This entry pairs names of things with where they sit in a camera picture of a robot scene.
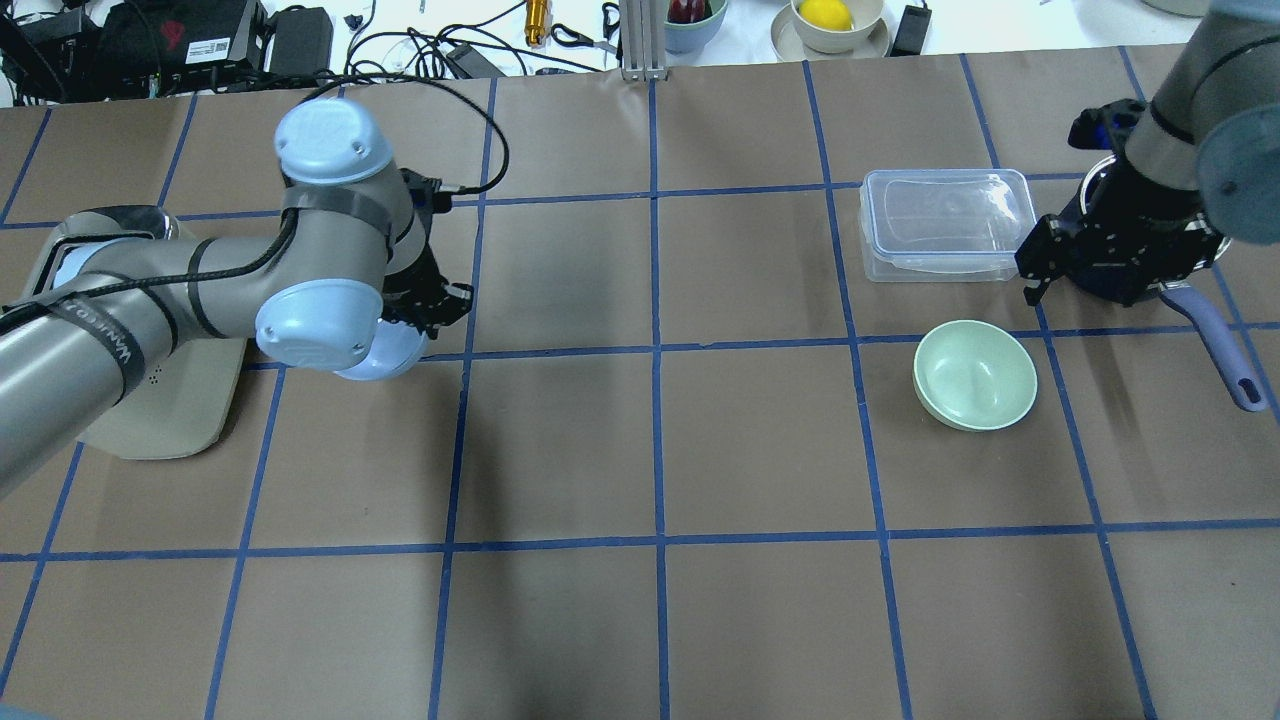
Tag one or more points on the aluminium frame post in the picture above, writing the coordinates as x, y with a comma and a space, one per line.
643, 40

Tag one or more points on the beige bowl with lemon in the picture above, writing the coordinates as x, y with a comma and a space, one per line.
832, 27

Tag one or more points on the black laptop power brick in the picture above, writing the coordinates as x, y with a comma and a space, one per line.
300, 41

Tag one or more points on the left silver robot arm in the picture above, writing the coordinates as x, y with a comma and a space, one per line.
351, 260

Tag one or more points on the green bowl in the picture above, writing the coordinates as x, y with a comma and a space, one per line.
974, 376

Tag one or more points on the blue saucepan with glass lid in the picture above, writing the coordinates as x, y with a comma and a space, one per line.
1243, 383

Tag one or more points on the beige plate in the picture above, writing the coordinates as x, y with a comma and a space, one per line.
787, 45

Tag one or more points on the black scissors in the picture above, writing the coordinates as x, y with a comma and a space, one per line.
604, 40

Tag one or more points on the cream and chrome toaster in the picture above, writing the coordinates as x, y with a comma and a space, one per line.
182, 405

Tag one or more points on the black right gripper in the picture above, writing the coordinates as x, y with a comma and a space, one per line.
1142, 222

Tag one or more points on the black power adapter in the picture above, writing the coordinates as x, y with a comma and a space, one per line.
912, 30

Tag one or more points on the black computer with red logo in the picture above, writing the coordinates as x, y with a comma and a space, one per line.
161, 48

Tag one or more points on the clear plastic lidded container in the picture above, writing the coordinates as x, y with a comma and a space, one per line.
943, 225

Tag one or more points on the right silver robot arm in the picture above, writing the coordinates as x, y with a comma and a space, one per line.
1191, 167

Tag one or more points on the blue bowl with fruit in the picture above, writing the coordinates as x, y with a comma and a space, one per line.
691, 25

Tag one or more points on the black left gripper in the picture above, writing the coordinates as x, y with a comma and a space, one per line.
417, 279

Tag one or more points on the yellow handled screwdriver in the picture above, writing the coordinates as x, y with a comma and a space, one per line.
537, 22

